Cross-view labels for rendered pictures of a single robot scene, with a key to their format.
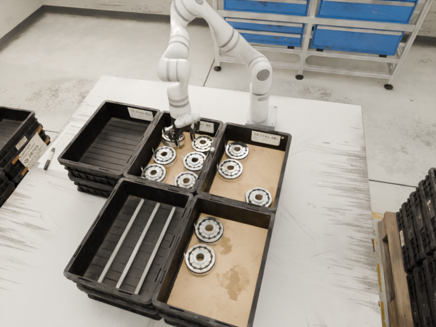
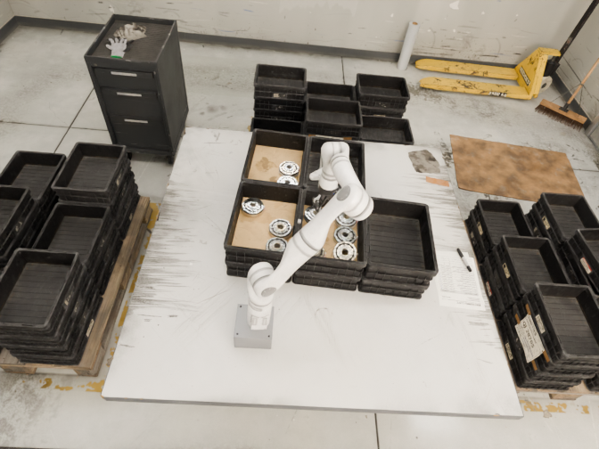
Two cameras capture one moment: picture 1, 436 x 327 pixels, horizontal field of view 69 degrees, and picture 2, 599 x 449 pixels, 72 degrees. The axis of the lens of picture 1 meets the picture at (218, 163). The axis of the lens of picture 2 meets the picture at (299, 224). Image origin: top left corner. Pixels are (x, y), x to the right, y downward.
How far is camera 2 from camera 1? 2.03 m
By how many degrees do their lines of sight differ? 78
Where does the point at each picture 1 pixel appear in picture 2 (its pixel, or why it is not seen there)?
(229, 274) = (268, 167)
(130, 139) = (389, 257)
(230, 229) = not seen: hidden behind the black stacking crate
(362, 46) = not seen: outside the picture
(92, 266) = (356, 166)
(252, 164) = (260, 241)
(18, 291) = (399, 173)
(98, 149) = (411, 243)
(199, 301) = (283, 155)
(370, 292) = (171, 189)
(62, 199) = not seen: hidden behind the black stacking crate
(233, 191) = (274, 216)
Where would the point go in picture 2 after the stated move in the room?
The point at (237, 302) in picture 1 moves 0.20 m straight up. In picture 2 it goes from (261, 156) to (262, 126)
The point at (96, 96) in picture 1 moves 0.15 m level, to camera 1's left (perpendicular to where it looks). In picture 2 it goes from (492, 362) to (522, 355)
